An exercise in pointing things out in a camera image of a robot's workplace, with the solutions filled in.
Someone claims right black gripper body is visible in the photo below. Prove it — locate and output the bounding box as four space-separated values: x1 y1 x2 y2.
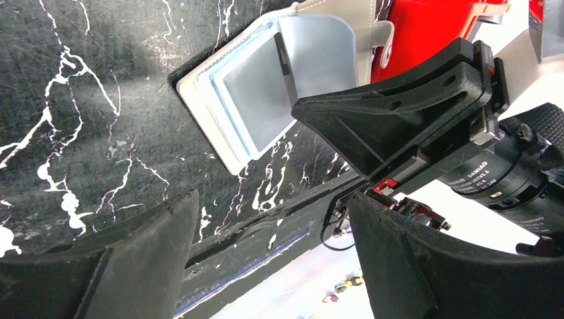
291 38 503 181

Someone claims grey leather card holder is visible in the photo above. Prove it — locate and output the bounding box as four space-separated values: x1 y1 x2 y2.
176 1 394 175

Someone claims red plastic bin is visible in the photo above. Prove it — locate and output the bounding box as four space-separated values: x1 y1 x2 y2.
371 0 511 83

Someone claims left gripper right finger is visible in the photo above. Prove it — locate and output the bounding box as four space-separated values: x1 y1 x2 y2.
348 193 563 318

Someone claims single black credit card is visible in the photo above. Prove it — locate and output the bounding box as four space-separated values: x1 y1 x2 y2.
273 31 301 109

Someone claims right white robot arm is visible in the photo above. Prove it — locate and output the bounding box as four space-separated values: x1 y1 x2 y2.
291 38 563 257

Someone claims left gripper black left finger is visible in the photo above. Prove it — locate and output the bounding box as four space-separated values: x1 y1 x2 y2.
1 189 199 318

